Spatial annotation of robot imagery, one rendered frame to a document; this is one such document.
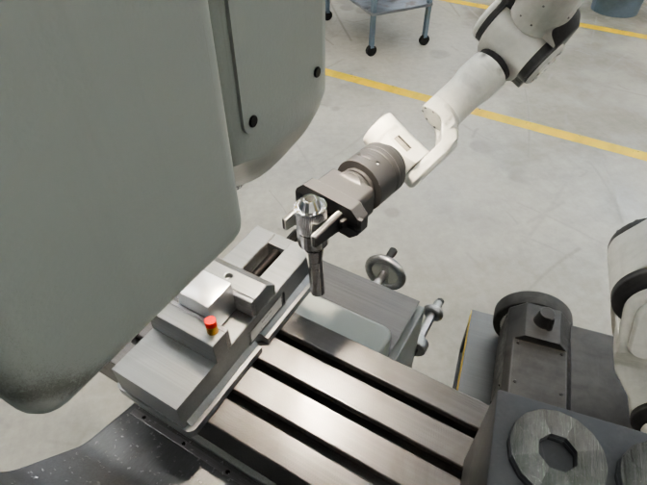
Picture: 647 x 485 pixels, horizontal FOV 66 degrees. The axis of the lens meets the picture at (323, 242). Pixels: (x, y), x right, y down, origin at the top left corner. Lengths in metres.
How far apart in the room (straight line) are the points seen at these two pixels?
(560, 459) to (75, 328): 0.46
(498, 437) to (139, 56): 0.47
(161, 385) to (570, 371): 0.94
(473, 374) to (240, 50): 1.23
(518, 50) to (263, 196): 1.86
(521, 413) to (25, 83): 0.52
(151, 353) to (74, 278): 0.51
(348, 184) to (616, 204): 2.26
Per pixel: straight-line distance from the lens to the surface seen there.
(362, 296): 1.15
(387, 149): 0.80
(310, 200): 0.69
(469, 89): 0.89
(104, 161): 0.26
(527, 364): 1.29
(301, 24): 0.42
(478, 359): 1.50
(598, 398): 1.33
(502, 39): 0.91
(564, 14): 0.86
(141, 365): 0.77
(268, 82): 0.39
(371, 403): 0.78
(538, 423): 0.58
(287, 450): 0.74
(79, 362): 0.31
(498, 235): 2.48
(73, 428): 1.96
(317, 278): 0.79
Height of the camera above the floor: 1.61
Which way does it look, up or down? 44 degrees down
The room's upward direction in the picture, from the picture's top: straight up
